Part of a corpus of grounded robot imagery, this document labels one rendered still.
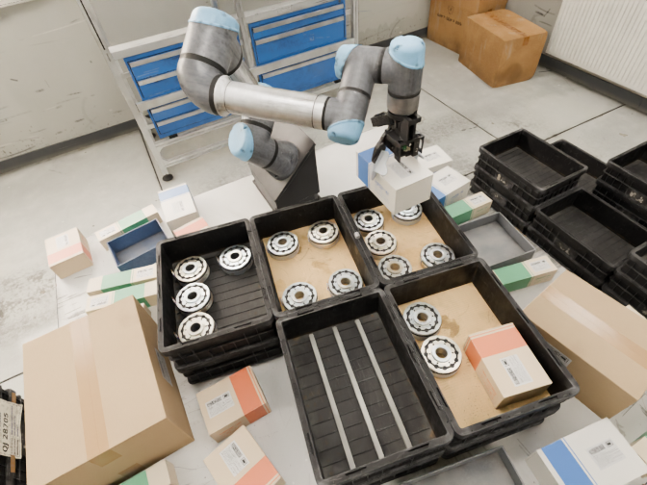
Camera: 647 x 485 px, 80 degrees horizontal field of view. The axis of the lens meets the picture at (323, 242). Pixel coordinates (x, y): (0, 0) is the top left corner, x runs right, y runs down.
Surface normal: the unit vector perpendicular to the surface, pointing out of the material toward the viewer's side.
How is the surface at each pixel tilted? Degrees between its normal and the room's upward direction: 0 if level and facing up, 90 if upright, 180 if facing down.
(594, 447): 0
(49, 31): 90
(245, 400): 0
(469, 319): 0
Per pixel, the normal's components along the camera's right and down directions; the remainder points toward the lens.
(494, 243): -0.08, -0.65
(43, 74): 0.46, 0.65
